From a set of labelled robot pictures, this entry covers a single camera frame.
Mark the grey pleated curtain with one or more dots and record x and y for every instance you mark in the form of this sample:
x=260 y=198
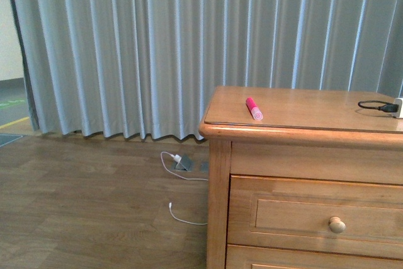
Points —
x=149 y=67

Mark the round wooden drawer knob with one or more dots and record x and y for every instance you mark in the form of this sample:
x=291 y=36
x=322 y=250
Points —
x=336 y=225

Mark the grey floor outlet box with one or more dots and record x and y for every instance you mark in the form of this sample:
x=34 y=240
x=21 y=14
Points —
x=186 y=164

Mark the wooden nightstand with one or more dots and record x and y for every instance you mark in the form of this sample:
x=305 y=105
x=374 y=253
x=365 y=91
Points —
x=304 y=135

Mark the white charger block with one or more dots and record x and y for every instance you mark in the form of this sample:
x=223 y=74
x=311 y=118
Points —
x=398 y=102

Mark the wooden drawer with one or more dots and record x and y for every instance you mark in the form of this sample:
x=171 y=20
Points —
x=294 y=214
x=251 y=257

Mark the pink marker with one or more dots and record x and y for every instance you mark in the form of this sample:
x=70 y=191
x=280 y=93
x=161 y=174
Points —
x=254 y=109

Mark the wooden top drawer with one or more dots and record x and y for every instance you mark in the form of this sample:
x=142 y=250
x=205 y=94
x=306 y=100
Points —
x=294 y=214

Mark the white plug adapter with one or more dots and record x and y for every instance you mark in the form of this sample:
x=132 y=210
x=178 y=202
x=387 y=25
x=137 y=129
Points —
x=177 y=158

